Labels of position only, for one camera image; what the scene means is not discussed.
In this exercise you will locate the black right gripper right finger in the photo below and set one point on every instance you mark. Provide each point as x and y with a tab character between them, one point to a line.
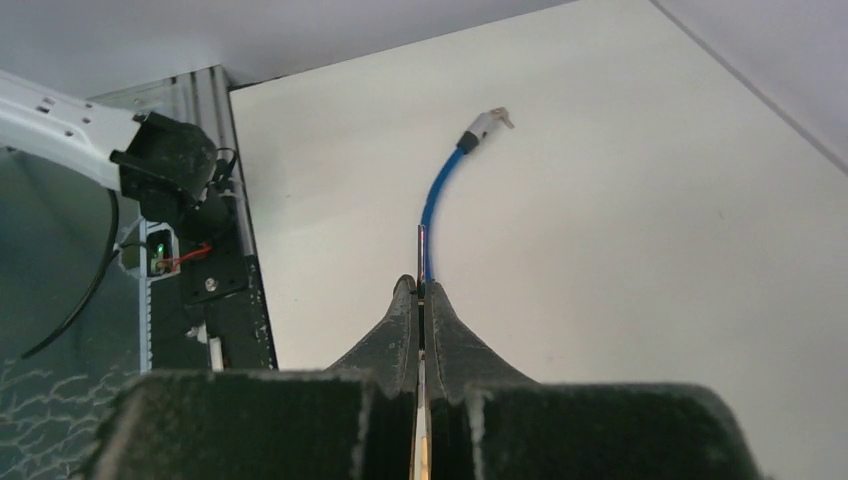
488	420

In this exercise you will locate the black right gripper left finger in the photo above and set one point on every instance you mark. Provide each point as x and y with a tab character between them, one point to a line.
352	420

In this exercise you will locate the small brass padlock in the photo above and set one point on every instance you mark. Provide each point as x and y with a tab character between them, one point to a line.
421	260

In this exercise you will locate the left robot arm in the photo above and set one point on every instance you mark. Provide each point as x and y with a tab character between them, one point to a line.
165	165

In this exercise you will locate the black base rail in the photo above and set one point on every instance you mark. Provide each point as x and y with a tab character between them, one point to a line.
208	310

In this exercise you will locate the white slotted cable duct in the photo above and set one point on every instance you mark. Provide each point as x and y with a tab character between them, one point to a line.
145	343

